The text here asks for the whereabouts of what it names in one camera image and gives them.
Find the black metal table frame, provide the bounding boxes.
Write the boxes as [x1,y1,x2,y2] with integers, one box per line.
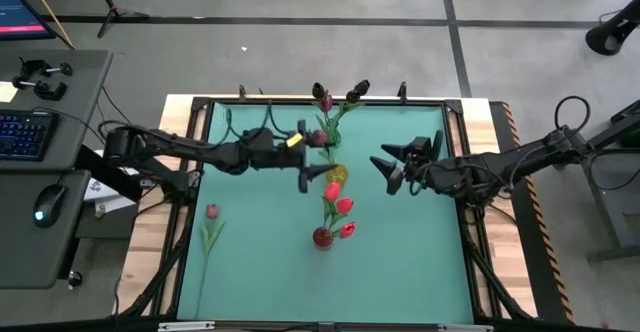
[117,84,539,332]

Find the black computer mouse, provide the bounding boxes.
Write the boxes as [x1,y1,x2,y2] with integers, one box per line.
[32,183,69,229]

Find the gray desk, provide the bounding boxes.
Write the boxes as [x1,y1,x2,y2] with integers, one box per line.
[0,49,115,291]

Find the black tripod stand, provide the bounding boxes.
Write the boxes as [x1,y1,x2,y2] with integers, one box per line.
[82,0,151,39]

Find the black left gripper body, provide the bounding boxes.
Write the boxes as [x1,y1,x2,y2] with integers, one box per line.
[269,119,308,194]

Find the silver frame bracket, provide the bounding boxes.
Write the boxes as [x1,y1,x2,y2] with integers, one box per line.
[438,323,494,332]
[158,320,216,332]

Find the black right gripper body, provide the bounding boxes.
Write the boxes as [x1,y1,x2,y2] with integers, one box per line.
[388,130,459,196]

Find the backlit keyboard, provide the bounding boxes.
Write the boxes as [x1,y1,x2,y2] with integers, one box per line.
[0,110,60,162]

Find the black C-clamp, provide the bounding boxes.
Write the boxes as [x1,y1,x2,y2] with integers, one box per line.
[17,56,75,79]
[10,75,69,102]

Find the yellow sticky note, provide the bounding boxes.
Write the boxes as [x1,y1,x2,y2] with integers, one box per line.
[0,80,20,104]

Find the red artificial tulip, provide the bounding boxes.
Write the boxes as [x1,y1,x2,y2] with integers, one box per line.
[322,180,344,233]
[327,196,356,236]
[329,220,358,241]

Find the wooden stick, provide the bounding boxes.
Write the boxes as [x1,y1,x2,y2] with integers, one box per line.
[19,0,76,51]

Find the green glass vase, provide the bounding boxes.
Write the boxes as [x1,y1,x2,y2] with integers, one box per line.
[325,124,343,149]

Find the gray metal cart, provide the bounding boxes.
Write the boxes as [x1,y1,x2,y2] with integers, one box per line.
[552,99,640,263]

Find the hazard striped board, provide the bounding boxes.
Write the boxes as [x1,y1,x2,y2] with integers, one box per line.
[492,100,576,323]

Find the yellow glass vase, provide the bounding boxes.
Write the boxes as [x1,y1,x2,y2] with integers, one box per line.
[325,163,350,186]

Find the white papers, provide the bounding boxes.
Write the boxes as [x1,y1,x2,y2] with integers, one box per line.
[82,167,151,218]

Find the red ribbed glass vase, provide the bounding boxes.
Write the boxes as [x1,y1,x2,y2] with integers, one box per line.
[312,225,335,251]

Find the desk computer monitor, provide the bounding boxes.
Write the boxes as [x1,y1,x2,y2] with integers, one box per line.
[0,0,57,42]

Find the teal table mat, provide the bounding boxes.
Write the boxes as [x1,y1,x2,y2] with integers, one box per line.
[177,102,475,326]

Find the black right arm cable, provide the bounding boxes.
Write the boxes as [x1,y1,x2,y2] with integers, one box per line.
[553,94,593,135]

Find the black cone stand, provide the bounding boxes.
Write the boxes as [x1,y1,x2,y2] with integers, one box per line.
[584,0,640,57]

